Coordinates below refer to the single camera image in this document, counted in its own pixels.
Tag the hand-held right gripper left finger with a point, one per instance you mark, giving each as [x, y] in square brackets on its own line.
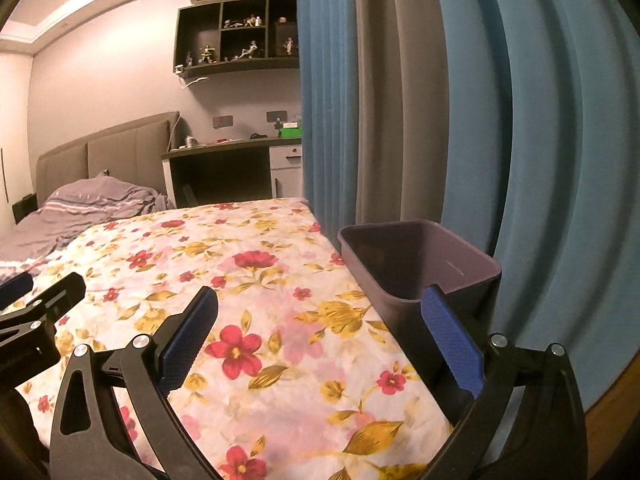
[185, 345]

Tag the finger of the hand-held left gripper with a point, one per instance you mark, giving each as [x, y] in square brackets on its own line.
[60, 297]
[14, 287]

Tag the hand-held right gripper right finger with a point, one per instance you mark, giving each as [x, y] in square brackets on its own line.
[450, 340]

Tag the grey plastic bin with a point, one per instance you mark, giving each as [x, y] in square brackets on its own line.
[400, 260]

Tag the black nightstand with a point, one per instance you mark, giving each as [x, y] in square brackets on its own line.
[25, 207]

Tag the grey striped blanket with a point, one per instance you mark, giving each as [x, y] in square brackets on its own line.
[75, 210]

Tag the floral tablecloth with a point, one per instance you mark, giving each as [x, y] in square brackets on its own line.
[280, 360]

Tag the white wardrobe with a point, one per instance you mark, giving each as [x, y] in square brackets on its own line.
[17, 135]

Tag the dark desk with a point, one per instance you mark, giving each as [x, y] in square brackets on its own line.
[220, 175]

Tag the white drawer cabinet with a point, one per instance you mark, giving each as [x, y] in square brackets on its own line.
[286, 170]

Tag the blue and grey curtain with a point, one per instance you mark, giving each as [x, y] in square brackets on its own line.
[500, 110]

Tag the green box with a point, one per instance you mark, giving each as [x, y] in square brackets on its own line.
[291, 131]

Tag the row of figurines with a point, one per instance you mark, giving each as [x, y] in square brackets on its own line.
[205, 54]

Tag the dark wall socket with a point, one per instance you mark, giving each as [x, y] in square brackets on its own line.
[223, 121]
[276, 115]

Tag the dark wall shelf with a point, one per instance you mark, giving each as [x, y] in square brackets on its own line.
[225, 67]

